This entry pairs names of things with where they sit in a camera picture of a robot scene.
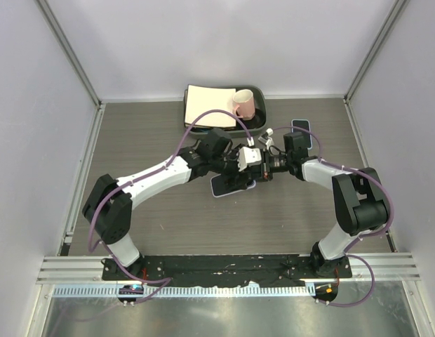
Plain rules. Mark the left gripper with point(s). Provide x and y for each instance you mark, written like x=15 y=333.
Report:
x=231 y=182

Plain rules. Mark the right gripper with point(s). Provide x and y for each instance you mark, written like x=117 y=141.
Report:
x=266 y=172

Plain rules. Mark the phone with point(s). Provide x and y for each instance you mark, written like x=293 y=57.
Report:
x=303 y=126
x=219 y=189

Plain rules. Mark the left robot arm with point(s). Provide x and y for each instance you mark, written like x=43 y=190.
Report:
x=111 y=202

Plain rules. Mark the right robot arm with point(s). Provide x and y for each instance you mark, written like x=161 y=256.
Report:
x=362 y=207

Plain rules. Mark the dark green tray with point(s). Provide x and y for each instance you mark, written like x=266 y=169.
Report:
x=254 y=126

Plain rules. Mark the pink mug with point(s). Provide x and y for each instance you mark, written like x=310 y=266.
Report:
x=244 y=104

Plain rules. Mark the cream notebook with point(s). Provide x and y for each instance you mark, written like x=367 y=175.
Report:
x=202 y=99

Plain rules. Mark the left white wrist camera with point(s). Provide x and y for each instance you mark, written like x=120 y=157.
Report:
x=248 y=157

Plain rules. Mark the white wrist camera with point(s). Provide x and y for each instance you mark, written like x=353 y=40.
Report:
x=266 y=138
x=248 y=157

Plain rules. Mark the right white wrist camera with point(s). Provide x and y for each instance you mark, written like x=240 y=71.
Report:
x=266 y=138

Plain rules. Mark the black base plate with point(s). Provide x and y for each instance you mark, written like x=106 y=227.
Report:
x=230 y=271

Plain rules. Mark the slotted cable duct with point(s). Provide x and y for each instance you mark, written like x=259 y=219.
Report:
x=135 y=291

